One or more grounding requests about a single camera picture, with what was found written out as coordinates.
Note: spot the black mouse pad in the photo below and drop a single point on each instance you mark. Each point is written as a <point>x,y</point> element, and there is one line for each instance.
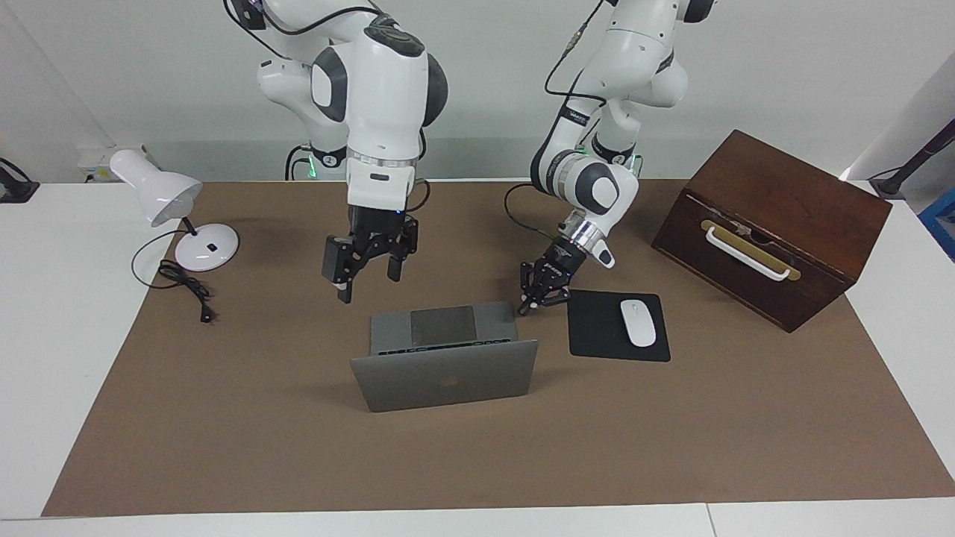
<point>593,328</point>

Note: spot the black clamp mount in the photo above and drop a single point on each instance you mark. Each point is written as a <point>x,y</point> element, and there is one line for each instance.
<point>15,192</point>

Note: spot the grey Apple laptop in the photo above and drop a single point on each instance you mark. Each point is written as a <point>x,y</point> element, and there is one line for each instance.
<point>448,380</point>

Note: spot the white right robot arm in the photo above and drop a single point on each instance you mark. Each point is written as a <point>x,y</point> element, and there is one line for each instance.
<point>380,97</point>

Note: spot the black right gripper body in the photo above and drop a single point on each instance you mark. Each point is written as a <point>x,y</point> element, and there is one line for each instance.
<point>377,222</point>

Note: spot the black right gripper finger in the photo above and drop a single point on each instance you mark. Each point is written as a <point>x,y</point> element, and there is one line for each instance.
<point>343,257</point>
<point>403,242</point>

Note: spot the large brown table mat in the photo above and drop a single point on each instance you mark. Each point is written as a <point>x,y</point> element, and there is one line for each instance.
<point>448,462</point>

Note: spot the black stand leg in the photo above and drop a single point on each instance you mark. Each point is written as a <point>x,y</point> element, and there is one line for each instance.
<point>925,153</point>

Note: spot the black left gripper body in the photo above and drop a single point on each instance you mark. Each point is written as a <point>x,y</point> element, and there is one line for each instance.
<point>565,262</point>

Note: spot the white computer mouse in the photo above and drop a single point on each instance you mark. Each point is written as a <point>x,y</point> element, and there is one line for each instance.
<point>638,322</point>

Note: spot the dark brown wooden box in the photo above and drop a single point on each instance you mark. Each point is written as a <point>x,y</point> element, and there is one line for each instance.
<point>783,186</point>

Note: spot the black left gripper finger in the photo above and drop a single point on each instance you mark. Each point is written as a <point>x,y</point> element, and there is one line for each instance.
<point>558,296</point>
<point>530,287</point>

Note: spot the white desk lamp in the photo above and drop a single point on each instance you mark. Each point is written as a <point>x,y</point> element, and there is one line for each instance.
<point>209,253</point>

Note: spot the blue box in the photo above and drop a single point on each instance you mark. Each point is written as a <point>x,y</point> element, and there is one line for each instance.
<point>941,224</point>

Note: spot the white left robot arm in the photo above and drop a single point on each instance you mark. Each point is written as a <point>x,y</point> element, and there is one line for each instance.
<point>619,60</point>

